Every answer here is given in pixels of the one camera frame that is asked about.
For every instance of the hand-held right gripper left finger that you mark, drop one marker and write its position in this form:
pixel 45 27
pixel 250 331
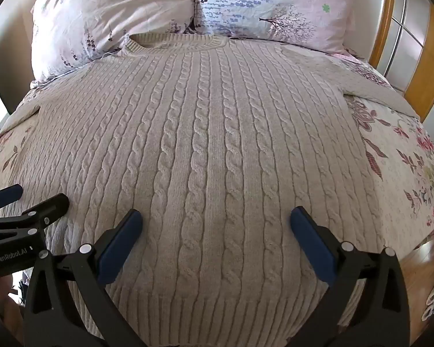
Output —
pixel 121 245

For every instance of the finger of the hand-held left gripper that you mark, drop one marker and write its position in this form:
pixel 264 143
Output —
pixel 47 209
pixel 5 194

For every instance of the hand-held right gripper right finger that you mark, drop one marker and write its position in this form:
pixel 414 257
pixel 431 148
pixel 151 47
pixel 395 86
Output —
pixel 311 238

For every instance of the floral bed sheet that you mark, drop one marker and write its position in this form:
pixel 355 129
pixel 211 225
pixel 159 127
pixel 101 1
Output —
pixel 401 173

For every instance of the pink floral pillow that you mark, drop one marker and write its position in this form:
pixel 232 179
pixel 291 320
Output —
pixel 105 14

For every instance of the wooden headboard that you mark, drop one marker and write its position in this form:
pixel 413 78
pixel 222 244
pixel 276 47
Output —
pixel 428 61

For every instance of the pale lavender-print pillow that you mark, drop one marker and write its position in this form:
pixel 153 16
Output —
pixel 275 3

